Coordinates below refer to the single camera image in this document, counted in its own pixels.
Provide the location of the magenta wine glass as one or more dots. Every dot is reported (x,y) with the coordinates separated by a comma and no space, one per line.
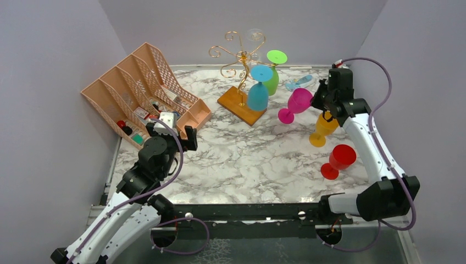
(298,102)

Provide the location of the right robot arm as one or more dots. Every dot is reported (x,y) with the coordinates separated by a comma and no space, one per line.
(391,192)

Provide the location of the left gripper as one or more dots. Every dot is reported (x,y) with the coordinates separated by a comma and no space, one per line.
(192,143)

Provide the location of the pink plastic desk organizer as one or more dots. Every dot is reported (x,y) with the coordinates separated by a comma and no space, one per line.
(144,79)

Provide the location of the green wine glass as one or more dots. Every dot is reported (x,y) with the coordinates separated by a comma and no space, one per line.
(275,57)

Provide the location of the black mounting rail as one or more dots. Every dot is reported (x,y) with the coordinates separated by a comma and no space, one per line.
(250,221)

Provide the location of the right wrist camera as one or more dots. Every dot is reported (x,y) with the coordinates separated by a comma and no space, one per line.
(340,64)

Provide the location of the small card box in organizer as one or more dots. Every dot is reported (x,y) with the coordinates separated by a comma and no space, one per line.
(141,113)

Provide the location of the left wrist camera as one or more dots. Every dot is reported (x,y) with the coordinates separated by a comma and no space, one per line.
(165,122)

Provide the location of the yellow wine glass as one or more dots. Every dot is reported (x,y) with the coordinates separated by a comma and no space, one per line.
(326,124)

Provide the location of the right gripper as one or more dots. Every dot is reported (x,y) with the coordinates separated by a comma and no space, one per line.
(315,102)

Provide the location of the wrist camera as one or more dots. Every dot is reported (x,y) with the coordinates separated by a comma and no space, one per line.
(340,64)
(165,122)

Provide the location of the clear wine glass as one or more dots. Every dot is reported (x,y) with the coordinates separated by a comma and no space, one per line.
(254,37)

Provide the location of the red black item in organizer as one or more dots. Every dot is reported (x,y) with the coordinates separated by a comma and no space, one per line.
(125,128)

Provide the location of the red wine glass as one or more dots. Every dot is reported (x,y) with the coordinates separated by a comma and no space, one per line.
(341,157)

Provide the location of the small blue white package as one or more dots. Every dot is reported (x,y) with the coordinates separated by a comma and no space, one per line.
(303,82)

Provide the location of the blue wine glass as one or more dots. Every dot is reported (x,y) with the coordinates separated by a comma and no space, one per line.
(257,99)

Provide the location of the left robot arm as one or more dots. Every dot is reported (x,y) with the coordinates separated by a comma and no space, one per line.
(136,205)

